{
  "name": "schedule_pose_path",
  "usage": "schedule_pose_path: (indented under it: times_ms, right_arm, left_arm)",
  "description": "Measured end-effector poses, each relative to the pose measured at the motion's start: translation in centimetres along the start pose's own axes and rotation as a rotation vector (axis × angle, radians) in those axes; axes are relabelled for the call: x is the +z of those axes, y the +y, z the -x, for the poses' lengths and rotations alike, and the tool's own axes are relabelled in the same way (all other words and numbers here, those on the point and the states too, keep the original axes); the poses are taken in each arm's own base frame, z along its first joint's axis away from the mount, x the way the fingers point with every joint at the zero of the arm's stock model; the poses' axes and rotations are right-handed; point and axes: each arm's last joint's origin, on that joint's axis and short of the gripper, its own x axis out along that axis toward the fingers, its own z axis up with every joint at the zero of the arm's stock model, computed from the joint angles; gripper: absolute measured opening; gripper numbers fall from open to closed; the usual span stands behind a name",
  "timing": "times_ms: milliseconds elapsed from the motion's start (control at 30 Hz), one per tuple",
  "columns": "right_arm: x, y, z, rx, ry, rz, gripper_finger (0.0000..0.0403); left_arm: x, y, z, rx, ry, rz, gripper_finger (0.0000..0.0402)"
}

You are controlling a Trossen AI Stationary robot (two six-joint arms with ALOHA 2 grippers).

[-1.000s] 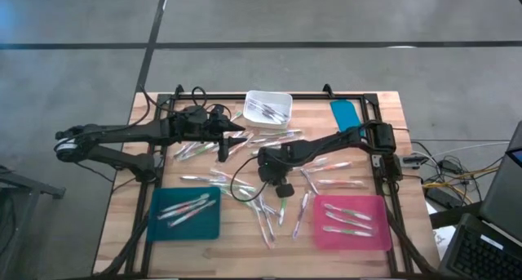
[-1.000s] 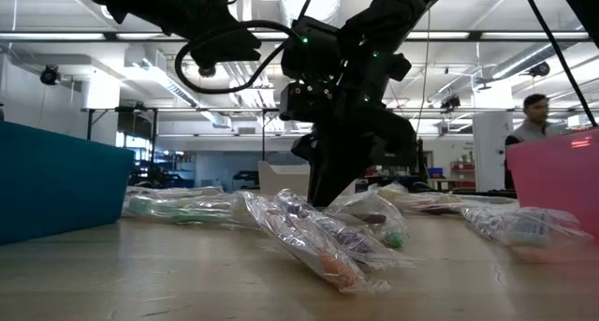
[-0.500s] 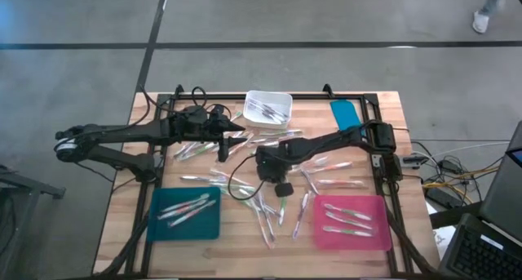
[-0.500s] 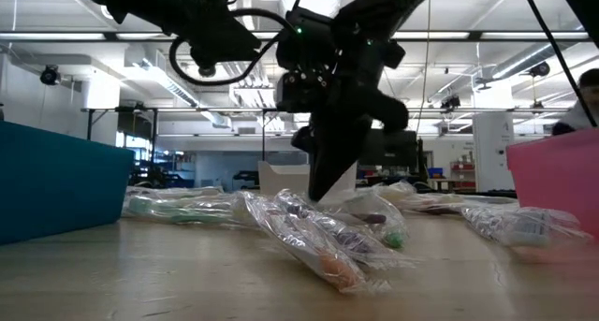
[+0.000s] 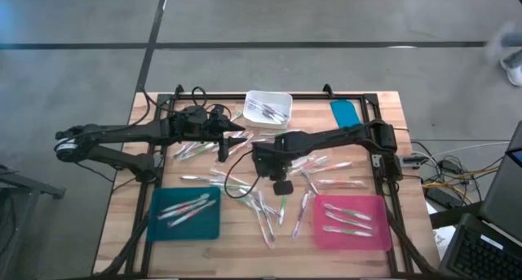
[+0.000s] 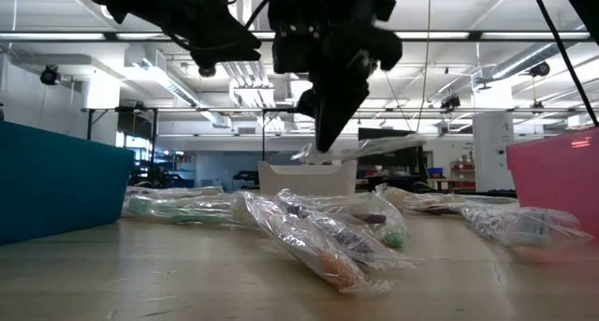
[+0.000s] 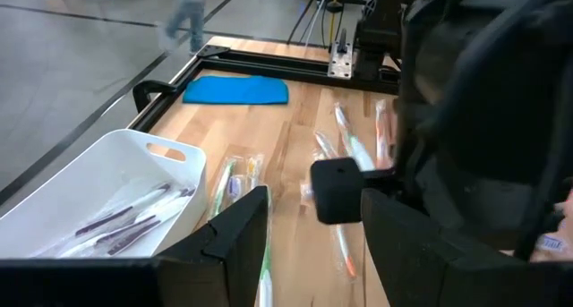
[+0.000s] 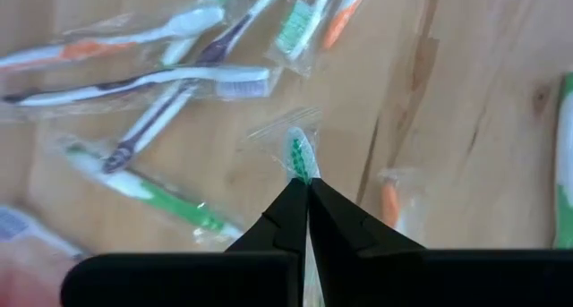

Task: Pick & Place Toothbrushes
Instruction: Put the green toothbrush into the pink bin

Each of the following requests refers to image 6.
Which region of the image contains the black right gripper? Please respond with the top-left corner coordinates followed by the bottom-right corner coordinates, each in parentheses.
top-left (269, 0), bottom-right (402, 153)

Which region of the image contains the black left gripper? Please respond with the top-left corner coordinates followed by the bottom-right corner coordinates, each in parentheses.
top-left (163, 0), bottom-right (262, 78)

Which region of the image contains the purple white toothbrush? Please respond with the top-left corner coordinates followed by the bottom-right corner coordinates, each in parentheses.
top-left (299, 197), bottom-right (399, 228)
top-left (274, 188), bottom-right (416, 270)
top-left (460, 205), bottom-right (593, 248)
top-left (289, 133), bottom-right (427, 166)

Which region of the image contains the white plastic bin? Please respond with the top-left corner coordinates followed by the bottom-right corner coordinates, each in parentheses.
top-left (257, 159), bottom-right (359, 197)

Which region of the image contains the large black display screen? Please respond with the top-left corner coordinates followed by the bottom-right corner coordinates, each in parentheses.
top-left (358, 127), bottom-right (419, 176)

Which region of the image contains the white square pillar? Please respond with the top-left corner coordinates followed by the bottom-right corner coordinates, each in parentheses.
top-left (471, 84), bottom-right (516, 194)
top-left (81, 77), bottom-right (121, 147)

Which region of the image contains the red parts shelf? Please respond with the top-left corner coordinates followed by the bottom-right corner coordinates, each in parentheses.
top-left (448, 160), bottom-right (476, 191)

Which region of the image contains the teal plastic bin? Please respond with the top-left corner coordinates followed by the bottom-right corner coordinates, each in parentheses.
top-left (0, 120), bottom-right (136, 246)

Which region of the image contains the pink plastic bin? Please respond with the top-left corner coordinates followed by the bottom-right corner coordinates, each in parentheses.
top-left (505, 127), bottom-right (599, 241)

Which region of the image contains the silver ceiling air duct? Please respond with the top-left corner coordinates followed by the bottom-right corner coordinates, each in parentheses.
top-left (279, 72), bottom-right (324, 131)

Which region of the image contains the black background rig frame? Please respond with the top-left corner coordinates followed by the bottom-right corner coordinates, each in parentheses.
top-left (85, 106), bottom-right (334, 175)

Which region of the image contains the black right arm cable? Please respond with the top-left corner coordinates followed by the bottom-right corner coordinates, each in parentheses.
top-left (527, 0), bottom-right (599, 128)

